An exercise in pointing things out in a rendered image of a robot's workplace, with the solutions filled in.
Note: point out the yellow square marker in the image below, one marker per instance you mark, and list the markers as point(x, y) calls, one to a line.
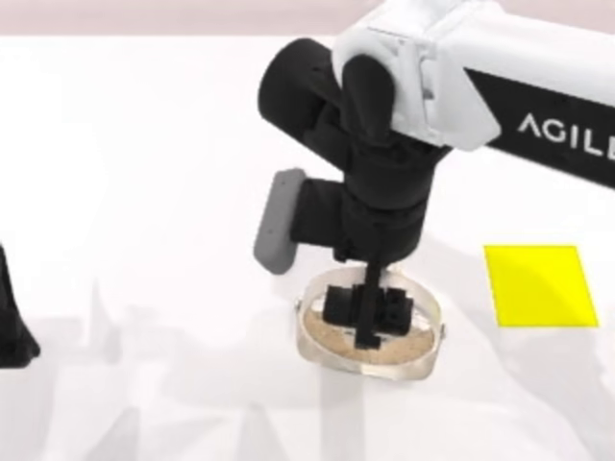
point(540, 288)

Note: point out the clear round container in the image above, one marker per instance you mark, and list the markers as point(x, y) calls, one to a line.
point(365, 366)

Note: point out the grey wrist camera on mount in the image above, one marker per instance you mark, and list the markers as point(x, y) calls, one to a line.
point(276, 221)

